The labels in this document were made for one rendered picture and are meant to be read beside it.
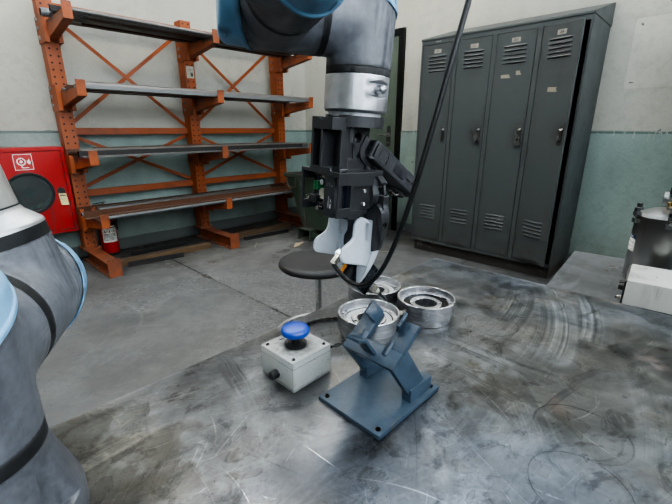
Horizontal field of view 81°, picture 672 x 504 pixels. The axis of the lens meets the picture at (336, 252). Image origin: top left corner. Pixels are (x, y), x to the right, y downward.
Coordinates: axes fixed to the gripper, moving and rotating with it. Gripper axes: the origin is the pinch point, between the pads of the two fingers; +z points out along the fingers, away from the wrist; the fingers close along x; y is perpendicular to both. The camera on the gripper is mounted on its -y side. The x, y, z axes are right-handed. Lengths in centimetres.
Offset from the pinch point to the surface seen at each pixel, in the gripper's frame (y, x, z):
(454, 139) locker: -270, -158, -13
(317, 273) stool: -53, -71, 35
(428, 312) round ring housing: -17.1, 1.9, 10.8
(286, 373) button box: 10.5, -0.8, 13.1
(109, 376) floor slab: 7, -152, 103
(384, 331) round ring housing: -7.2, 0.7, 11.9
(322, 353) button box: 5.1, 0.1, 11.6
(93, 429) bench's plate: 31.7, -9.4, 16.8
